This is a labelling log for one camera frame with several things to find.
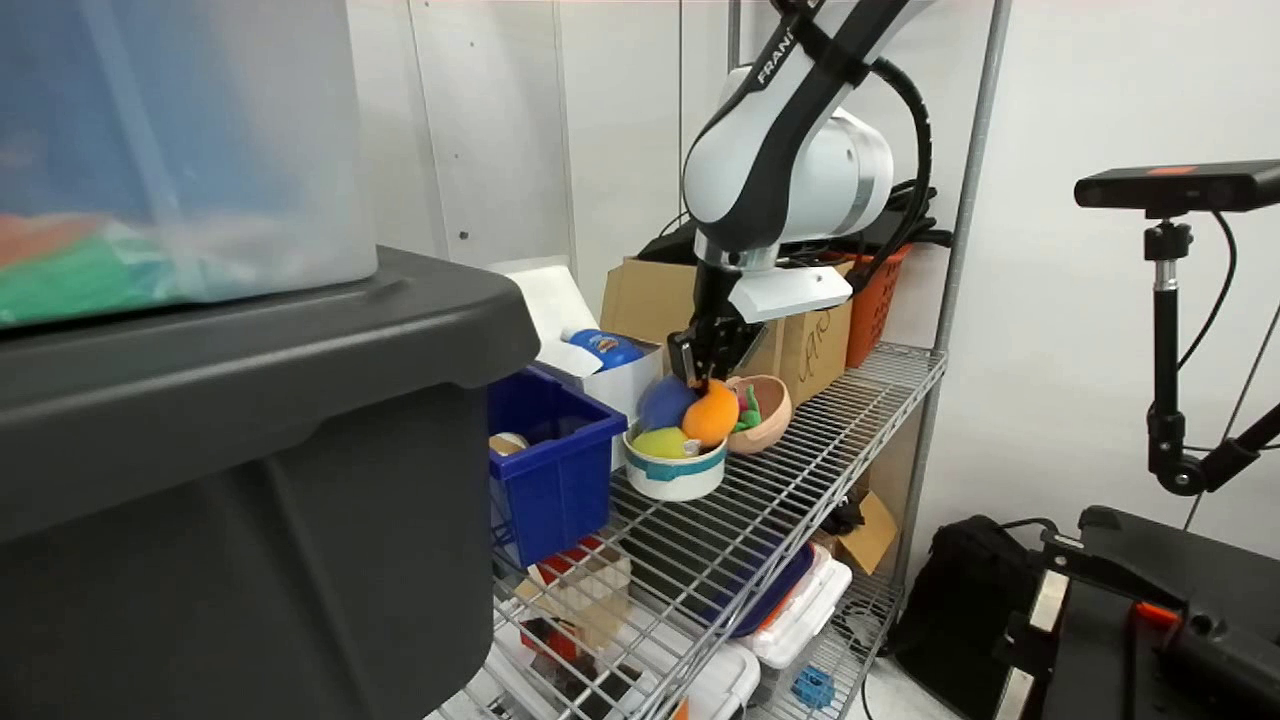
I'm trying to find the white cardboard box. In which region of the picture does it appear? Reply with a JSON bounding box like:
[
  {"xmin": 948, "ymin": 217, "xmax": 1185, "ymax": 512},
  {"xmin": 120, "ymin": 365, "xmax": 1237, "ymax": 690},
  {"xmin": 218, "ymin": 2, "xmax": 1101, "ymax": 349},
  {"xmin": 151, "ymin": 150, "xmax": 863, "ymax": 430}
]
[{"xmin": 494, "ymin": 254, "xmax": 667, "ymax": 437}]

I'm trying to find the blue plastic container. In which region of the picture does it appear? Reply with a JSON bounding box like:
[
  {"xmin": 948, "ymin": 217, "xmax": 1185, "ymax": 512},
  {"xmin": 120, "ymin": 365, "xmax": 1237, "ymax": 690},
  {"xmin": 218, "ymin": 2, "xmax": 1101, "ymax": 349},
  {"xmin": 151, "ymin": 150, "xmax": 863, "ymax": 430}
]
[{"xmin": 479, "ymin": 365, "xmax": 630, "ymax": 570}]

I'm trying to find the orange handled black clamp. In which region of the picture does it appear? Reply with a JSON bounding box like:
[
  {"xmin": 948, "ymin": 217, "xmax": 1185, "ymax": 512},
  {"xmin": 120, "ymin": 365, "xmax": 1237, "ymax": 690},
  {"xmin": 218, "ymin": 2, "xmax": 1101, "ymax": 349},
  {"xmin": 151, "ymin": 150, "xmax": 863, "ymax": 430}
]
[{"xmin": 1123, "ymin": 597, "xmax": 1280, "ymax": 713}]

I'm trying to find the clear plastic box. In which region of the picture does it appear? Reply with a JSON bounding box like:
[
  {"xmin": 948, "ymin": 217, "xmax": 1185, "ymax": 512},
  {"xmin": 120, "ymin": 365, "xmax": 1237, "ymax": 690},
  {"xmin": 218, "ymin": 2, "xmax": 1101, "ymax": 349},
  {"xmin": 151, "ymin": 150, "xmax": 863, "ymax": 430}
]
[{"xmin": 513, "ymin": 535, "xmax": 639, "ymax": 671}]

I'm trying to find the dark grey storage tote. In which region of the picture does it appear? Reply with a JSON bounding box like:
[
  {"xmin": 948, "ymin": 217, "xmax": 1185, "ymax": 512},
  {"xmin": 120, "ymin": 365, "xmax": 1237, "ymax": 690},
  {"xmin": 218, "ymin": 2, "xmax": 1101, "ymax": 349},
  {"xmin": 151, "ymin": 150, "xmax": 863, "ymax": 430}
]
[{"xmin": 0, "ymin": 238, "xmax": 543, "ymax": 720}]

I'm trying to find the black fabric bag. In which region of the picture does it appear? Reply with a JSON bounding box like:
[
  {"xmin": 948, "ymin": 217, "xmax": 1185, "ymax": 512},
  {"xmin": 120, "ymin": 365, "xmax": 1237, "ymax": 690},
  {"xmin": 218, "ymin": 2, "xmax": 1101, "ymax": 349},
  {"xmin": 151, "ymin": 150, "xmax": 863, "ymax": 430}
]
[{"xmin": 888, "ymin": 512, "xmax": 1065, "ymax": 689}]

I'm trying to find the black camera stand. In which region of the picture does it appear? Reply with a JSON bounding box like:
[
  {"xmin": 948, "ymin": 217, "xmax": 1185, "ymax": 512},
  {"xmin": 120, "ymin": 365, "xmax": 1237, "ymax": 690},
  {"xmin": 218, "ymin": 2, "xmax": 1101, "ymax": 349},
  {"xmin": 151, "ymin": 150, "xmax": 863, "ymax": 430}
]
[{"xmin": 1138, "ymin": 212, "xmax": 1280, "ymax": 500}]

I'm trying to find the white box with orange label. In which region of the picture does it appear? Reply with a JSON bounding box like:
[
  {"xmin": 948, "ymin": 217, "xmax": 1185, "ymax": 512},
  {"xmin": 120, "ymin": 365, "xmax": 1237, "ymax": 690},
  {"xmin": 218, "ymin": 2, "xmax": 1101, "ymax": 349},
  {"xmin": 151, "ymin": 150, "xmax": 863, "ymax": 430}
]
[{"xmin": 671, "ymin": 641, "xmax": 769, "ymax": 720}]

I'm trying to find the orange plastic bin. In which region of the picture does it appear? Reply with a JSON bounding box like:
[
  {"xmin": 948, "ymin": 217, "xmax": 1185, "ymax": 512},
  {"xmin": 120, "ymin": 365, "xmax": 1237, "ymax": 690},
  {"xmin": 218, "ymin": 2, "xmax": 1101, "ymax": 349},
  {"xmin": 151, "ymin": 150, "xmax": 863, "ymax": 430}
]
[{"xmin": 838, "ymin": 238, "xmax": 919, "ymax": 373}]

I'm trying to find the small blue item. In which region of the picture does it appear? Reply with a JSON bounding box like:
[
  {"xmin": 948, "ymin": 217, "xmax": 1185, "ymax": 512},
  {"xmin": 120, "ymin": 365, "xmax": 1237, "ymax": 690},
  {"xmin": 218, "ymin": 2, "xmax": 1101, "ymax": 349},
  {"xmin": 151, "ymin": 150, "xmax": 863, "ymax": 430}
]
[{"xmin": 788, "ymin": 659, "xmax": 838, "ymax": 717}]

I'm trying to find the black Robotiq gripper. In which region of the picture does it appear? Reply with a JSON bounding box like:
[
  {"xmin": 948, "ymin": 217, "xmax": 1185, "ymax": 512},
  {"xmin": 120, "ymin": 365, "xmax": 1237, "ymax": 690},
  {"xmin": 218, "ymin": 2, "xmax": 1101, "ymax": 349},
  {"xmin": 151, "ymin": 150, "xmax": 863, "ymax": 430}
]
[{"xmin": 662, "ymin": 254, "xmax": 765, "ymax": 393}]

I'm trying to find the white bowl with teal rim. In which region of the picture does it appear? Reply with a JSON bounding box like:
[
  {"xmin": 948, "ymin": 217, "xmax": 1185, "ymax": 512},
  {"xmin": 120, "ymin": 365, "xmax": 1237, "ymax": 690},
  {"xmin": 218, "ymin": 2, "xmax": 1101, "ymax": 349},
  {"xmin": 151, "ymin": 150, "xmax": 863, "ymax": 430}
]
[{"xmin": 616, "ymin": 427, "xmax": 730, "ymax": 509}]

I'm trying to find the white plastic case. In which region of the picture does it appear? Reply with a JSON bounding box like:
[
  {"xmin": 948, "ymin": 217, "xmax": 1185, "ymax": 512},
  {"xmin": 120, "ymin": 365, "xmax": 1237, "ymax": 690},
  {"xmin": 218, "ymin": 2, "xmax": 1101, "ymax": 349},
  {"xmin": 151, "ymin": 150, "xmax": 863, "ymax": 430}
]
[{"xmin": 736, "ymin": 539, "xmax": 854, "ymax": 671}]

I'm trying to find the pack of plush ball toys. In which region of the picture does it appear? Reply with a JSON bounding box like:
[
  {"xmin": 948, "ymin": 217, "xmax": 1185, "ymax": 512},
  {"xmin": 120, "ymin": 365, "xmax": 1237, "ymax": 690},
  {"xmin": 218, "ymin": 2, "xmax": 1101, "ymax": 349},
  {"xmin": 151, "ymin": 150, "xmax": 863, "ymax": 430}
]
[{"xmin": 629, "ymin": 373, "xmax": 744, "ymax": 464}]

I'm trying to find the brown cardboard box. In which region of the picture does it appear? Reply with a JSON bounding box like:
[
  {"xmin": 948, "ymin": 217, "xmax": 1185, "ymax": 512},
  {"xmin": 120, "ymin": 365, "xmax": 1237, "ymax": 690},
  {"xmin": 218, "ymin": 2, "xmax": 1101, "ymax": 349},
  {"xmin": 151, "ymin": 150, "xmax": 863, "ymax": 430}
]
[{"xmin": 596, "ymin": 254, "xmax": 854, "ymax": 411}]

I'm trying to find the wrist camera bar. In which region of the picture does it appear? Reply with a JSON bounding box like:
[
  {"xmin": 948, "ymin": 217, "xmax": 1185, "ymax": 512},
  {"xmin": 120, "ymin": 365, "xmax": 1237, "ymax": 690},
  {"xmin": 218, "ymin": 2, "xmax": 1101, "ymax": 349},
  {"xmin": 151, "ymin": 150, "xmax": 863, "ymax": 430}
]
[{"xmin": 728, "ymin": 263, "xmax": 854, "ymax": 329}]

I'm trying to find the small cardboard piece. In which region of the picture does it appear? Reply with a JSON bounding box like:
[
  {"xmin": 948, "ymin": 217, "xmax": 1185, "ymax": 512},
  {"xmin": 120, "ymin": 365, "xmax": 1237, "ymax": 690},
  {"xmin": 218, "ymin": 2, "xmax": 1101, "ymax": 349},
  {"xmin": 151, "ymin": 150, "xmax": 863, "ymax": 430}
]
[{"xmin": 813, "ymin": 489, "xmax": 904, "ymax": 580}]

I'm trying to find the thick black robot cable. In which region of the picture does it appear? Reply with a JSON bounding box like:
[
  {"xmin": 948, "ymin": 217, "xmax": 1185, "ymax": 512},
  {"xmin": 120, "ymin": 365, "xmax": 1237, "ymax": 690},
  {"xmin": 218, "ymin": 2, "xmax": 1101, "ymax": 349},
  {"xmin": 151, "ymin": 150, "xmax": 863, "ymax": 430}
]
[{"xmin": 853, "ymin": 50, "xmax": 944, "ymax": 254}]

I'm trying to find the black stereo camera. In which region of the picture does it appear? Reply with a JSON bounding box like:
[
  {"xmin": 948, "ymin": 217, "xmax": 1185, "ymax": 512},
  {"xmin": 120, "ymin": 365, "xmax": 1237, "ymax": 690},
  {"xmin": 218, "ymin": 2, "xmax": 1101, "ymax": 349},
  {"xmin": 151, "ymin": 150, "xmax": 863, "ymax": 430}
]
[{"xmin": 1070, "ymin": 154, "xmax": 1280, "ymax": 221}]

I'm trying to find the metal wire shelf rack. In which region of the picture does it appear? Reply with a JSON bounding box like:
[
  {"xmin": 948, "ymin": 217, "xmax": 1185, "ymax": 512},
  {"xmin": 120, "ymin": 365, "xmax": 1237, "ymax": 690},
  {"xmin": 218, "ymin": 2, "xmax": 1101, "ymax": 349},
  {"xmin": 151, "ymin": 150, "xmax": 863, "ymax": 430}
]
[{"xmin": 434, "ymin": 0, "xmax": 1011, "ymax": 720}]

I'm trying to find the clear plastic storage bin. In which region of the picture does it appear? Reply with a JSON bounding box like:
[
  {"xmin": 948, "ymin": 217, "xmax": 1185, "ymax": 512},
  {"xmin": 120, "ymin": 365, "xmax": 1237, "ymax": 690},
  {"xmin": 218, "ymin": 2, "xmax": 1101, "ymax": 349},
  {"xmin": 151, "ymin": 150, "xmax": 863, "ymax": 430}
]
[{"xmin": 0, "ymin": 0, "xmax": 383, "ymax": 335}]

